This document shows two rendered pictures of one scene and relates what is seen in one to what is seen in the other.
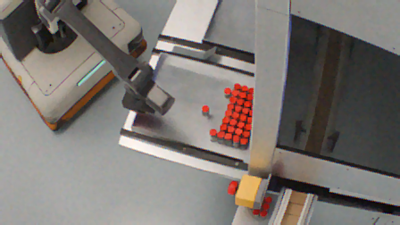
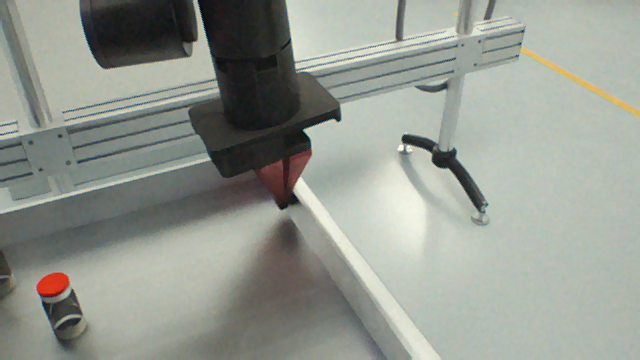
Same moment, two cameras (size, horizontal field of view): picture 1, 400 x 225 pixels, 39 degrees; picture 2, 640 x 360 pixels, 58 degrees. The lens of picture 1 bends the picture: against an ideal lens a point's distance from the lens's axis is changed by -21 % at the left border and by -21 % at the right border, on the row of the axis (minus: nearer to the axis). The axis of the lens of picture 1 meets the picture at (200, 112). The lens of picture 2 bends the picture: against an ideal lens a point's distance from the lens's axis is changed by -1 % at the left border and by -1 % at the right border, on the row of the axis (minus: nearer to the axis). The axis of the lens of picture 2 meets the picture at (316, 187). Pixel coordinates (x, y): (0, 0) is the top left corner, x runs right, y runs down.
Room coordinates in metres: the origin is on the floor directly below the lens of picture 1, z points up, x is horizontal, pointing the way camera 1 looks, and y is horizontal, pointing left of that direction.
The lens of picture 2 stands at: (1.18, -0.10, 1.21)
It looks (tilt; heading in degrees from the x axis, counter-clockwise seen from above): 38 degrees down; 132
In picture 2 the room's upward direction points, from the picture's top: straight up
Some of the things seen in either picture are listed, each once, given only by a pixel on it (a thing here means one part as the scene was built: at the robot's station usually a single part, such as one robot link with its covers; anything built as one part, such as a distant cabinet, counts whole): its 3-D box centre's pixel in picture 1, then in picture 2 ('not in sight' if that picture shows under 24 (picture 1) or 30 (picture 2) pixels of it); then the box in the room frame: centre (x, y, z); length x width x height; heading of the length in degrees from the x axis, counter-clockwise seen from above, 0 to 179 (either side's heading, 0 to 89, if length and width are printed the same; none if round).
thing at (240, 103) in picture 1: (237, 115); not in sight; (0.86, -0.10, 0.90); 0.18 x 0.02 x 0.05; 157
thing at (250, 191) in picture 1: (250, 192); not in sight; (0.59, -0.12, 0.99); 0.08 x 0.07 x 0.07; 67
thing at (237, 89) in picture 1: (229, 112); not in sight; (0.87, -0.08, 0.90); 0.18 x 0.02 x 0.05; 157
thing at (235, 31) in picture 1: (263, 24); not in sight; (1.18, -0.23, 0.90); 0.34 x 0.26 x 0.04; 67
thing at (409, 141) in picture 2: not in sight; (442, 166); (0.44, 1.38, 0.07); 0.50 x 0.08 x 0.14; 157
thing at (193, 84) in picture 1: (200, 105); (100, 319); (0.90, 0.00, 0.90); 0.34 x 0.26 x 0.04; 67
